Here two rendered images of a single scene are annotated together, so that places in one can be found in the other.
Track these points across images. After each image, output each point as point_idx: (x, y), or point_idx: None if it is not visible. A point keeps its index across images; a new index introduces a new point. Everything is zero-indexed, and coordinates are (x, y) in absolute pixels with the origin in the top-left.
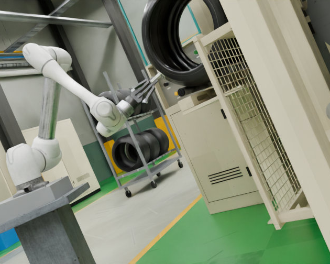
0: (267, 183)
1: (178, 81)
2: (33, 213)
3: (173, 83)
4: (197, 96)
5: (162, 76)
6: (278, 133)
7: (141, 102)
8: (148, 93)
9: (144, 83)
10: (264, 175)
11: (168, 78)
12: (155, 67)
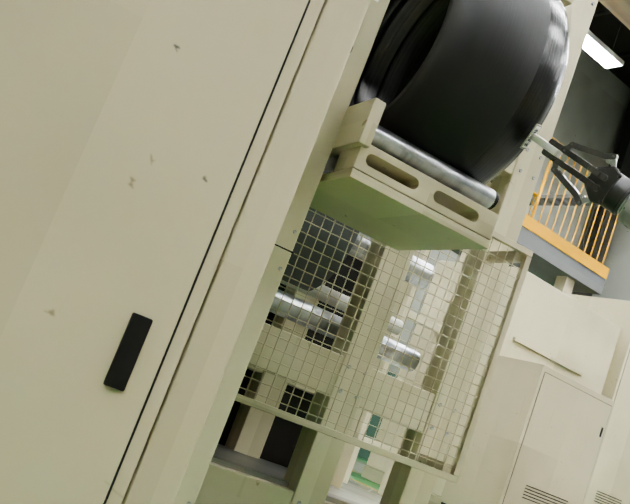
0: (217, 443)
1: (494, 176)
2: None
3: (502, 165)
4: (449, 209)
5: (527, 142)
6: (470, 376)
7: (593, 202)
8: (572, 184)
9: (578, 147)
10: (227, 418)
11: (515, 158)
12: (544, 120)
